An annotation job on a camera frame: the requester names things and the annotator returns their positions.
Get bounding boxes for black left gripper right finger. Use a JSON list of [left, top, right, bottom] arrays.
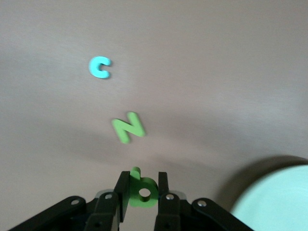
[[154, 171, 256, 231]]

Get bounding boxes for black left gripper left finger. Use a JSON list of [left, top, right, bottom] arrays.
[[8, 171, 132, 231]]

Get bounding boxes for green foam small letter b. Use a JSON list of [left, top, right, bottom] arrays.
[[128, 166, 159, 209]]

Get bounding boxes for green foam capital letter N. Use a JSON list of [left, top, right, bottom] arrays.
[[111, 111, 147, 145]]

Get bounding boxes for green plate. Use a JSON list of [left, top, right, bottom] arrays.
[[230, 165, 308, 231]]

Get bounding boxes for brown table cover sheet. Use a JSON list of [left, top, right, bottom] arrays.
[[0, 0, 308, 231]]

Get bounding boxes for teal foam letter c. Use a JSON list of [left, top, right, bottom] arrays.
[[88, 56, 112, 79]]

